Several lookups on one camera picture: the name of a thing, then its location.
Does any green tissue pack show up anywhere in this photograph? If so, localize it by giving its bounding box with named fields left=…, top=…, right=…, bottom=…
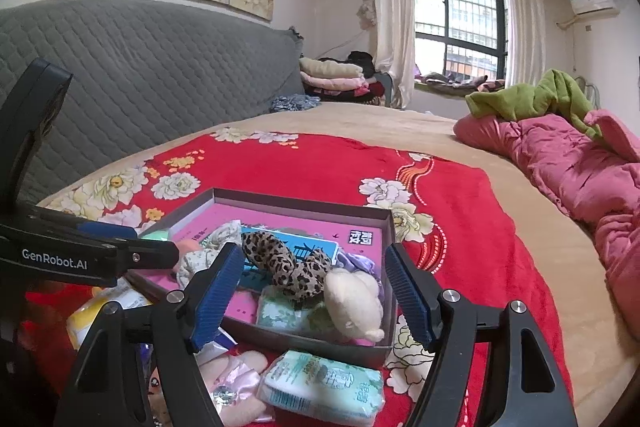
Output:
left=257, top=349, right=386, bottom=425
left=256, top=287, right=341, bottom=333

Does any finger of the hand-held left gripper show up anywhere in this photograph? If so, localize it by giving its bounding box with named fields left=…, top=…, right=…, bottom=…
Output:
left=112, top=241, right=179, bottom=280
left=75, top=221, right=138, bottom=242

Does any peach makeup sponge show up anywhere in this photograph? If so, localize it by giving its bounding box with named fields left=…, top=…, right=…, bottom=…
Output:
left=170, top=238, right=206, bottom=273

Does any pink folded blanket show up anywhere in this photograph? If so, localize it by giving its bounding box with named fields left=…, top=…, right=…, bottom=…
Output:
left=302, top=76, right=366, bottom=94

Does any blue patterned cloth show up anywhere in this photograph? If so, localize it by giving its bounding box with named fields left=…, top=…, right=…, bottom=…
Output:
left=270, top=94, right=321, bottom=114

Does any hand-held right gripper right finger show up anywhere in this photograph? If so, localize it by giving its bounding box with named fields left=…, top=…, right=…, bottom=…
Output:
left=384, top=243, right=578, bottom=427

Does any cream folded blanket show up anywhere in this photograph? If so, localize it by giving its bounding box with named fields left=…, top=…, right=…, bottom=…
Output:
left=300, top=58, right=363, bottom=80

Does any pink quilt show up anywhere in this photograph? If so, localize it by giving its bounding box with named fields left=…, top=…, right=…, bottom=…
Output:
left=452, top=109, right=640, bottom=338

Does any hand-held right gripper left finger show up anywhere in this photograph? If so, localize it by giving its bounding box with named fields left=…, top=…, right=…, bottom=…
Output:
left=52, top=242, right=246, bottom=427

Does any purple scrunchie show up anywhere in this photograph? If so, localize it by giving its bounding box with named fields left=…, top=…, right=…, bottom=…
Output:
left=335, top=252, right=386, bottom=303

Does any small plush doll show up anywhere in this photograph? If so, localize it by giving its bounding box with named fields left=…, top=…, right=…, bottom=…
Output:
left=145, top=357, right=173, bottom=427

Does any pink soft pad with bow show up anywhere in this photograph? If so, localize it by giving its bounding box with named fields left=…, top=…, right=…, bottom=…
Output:
left=197, top=349, right=276, bottom=423

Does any cream plush toy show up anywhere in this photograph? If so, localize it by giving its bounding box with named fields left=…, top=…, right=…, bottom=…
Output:
left=324, top=267, right=386, bottom=343

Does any grey quilted headboard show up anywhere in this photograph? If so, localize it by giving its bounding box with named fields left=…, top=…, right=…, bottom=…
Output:
left=0, top=0, right=306, bottom=208

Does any green blanket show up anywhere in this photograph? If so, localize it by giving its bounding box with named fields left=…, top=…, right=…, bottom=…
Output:
left=465, top=69, right=603, bottom=140

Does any pink book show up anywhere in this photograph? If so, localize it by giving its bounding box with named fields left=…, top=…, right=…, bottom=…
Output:
left=170, top=202, right=386, bottom=323

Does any yellow and white packet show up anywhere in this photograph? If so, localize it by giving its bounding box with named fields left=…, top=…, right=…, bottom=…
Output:
left=67, top=284, right=151, bottom=353

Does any shallow grey box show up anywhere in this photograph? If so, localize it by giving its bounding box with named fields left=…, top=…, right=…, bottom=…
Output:
left=125, top=188, right=398, bottom=370

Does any window seat bedding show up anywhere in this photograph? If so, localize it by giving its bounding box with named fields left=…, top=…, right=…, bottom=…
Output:
left=415, top=72, right=506, bottom=98

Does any red floral blanket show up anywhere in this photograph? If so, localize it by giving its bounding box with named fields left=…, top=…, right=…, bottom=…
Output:
left=20, top=129, right=573, bottom=427

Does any white curtain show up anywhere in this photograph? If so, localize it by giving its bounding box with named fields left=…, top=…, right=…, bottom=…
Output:
left=357, top=0, right=417, bottom=108
left=502, top=0, right=547, bottom=90

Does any leopard print scrunchie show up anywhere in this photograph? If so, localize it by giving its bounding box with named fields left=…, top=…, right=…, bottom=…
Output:
left=241, top=231, right=333, bottom=308

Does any cream floral scrunchie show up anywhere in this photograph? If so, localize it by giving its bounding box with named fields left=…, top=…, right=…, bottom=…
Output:
left=176, top=219, right=243, bottom=288

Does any barred window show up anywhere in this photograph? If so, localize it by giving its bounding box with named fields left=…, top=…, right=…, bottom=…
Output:
left=414, top=0, right=506, bottom=85

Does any black garment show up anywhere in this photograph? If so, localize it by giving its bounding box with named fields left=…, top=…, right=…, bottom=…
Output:
left=347, top=51, right=376, bottom=75

